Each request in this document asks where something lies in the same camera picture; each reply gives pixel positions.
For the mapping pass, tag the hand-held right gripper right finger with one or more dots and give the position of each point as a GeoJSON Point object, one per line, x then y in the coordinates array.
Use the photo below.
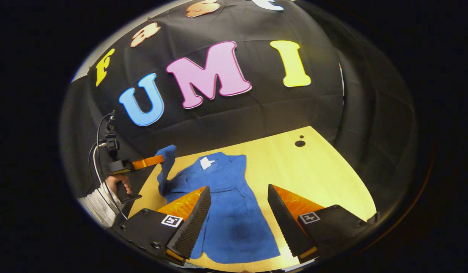
{"type": "Point", "coordinates": [285, 223]}

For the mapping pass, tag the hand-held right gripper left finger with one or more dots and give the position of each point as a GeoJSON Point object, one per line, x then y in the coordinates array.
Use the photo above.
{"type": "Point", "coordinates": [194, 227]}

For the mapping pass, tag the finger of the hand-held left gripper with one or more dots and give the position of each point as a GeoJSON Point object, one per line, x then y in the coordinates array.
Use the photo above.
{"type": "Point", "coordinates": [148, 162]}

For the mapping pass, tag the blue button shirt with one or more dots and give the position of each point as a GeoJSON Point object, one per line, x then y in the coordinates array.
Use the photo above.
{"type": "Point", "coordinates": [226, 212]}

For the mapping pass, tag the large round table grommet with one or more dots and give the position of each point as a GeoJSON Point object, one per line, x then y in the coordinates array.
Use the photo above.
{"type": "Point", "coordinates": [300, 143]}

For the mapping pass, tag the black backdrop cloth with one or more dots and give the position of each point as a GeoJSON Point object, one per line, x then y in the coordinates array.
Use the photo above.
{"type": "Point", "coordinates": [256, 113]}

